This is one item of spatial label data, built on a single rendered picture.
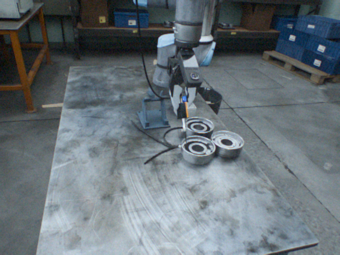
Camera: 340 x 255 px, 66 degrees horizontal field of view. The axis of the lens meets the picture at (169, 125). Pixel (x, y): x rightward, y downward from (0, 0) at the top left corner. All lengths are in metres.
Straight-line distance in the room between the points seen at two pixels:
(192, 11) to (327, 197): 1.76
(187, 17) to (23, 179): 1.65
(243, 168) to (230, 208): 0.17
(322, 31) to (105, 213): 4.20
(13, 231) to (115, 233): 1.19
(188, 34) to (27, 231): 1.40
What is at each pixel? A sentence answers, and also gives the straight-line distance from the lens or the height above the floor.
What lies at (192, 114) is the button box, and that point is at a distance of 1.02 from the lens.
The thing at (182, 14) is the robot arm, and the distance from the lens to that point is 0.72.
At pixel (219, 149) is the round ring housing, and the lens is 0.83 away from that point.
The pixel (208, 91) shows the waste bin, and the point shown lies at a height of 0.40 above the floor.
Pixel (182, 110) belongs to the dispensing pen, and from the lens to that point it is 0.79.
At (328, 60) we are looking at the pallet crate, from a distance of 4.43.
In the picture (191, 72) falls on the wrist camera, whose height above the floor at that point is 1.07.
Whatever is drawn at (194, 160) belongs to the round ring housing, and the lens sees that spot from 0.78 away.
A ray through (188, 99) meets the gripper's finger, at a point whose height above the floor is 0.96.
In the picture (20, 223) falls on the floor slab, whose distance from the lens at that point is 1.79.
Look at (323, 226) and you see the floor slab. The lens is 1.97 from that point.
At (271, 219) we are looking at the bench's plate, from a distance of 0.72.
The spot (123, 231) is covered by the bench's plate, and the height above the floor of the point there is 0.80.
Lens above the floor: 1.30
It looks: 31 degrees down
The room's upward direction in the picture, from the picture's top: 5 degrees clockwise
